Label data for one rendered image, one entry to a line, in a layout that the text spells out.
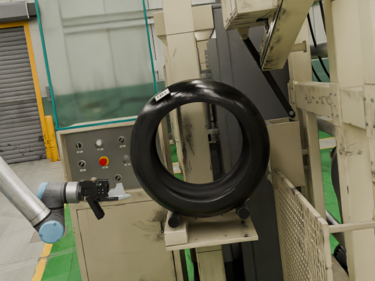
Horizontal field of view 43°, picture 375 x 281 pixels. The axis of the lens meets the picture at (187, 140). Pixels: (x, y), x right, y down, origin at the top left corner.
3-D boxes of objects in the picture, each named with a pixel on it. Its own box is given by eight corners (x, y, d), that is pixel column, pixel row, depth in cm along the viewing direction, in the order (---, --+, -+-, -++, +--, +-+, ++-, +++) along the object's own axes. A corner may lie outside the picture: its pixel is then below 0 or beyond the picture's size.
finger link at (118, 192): (129, 185, 192) (107, 186, 192) (130, 200, 193) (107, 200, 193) (130, 184, 195) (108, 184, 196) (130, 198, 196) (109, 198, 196)
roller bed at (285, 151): (266, 180, 234) (259, 121, 230) (296, 176, 234) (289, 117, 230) (273, 189, 215) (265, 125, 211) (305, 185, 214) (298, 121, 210)
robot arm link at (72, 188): (66, 206, 192) (72, 199, 202) (78, 206, 192) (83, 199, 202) (65, 184, 191) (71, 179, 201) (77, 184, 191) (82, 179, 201)
